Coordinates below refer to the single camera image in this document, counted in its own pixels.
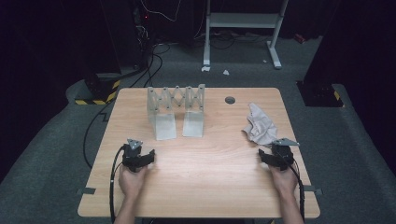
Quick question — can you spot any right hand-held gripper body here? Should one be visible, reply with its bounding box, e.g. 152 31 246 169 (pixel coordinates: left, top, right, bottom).
270 137 301 172

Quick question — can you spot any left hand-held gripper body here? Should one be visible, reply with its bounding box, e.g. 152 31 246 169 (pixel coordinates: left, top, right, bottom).
121 138 148 173

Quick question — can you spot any white textured cleaning cloth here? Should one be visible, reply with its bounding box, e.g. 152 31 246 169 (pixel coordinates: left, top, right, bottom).
242 102 278 147

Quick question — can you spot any grey expandable metal book stand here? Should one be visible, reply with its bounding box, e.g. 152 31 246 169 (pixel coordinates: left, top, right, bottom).
146 83 206 141

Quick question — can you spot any person's left hand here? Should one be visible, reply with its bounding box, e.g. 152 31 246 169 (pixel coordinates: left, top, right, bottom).
119 164 149 200

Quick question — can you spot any person's right hand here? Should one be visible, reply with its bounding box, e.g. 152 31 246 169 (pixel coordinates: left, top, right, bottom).
268 164 299 198

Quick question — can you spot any grey tape strip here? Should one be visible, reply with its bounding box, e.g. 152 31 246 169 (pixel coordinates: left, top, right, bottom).
77 187 97 196
302 184 323 196

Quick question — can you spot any black yellow striped stand base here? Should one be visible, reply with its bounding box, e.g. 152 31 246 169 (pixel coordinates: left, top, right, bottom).
74 73 121 106
296 80 346 108

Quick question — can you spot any black equipment rack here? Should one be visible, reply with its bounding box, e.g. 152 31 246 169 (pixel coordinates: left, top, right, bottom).
99 0 151 70

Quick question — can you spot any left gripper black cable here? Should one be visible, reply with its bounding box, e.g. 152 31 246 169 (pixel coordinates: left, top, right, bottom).
108 145 126 224

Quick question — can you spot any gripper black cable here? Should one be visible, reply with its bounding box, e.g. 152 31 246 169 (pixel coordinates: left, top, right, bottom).
108 145 126 224
288 162 306 222

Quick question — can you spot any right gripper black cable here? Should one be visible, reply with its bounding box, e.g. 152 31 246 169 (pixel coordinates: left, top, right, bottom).
288 162 306 222

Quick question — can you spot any black floor cable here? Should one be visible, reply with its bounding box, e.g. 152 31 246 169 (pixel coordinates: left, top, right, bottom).
82 43 172 170

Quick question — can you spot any white metal stand frame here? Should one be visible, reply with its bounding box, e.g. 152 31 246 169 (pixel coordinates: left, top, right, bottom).
203 0 290 70

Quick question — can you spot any white hanging cable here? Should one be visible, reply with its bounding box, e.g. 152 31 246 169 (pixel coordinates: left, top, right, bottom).
139 0 183 23

